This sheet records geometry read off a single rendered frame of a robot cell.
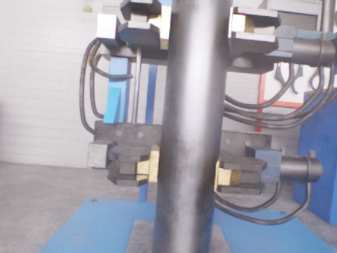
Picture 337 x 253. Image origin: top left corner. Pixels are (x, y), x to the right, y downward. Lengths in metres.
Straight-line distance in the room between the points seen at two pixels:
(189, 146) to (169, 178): 0.13
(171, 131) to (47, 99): 2.42
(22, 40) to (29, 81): 0.42
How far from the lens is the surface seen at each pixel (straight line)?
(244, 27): 0.92
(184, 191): 0.93
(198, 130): 0.90
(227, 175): 0.89
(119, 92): 1.18
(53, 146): 3.23
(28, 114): 3.31
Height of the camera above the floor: 0.67
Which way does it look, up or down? 3 degrees down
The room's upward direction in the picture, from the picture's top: 5 degrees clockwise
